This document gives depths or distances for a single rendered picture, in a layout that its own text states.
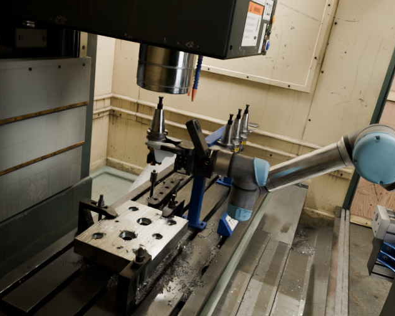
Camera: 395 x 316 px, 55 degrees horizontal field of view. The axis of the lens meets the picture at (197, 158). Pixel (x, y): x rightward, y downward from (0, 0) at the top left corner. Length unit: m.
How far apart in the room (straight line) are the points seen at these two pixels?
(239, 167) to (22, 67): 0.71
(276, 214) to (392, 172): 1.07
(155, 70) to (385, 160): 0.60
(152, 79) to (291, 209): 1.20
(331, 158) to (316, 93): 0.90
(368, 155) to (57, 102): 1.00
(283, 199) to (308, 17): 0.91
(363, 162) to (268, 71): 1.14
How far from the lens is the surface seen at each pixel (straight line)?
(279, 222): 1.94
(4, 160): 1.31
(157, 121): 1.10
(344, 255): 1.72
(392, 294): 0.77
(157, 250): 1.10
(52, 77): 1.37
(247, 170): 1.05
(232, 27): 0.89
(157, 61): 1.01
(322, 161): 1.14
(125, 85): 2.35
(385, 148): 0.96
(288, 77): 2.00
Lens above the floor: 1.62
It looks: 20 degrees down
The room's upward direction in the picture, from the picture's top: 10 degrees clockwise
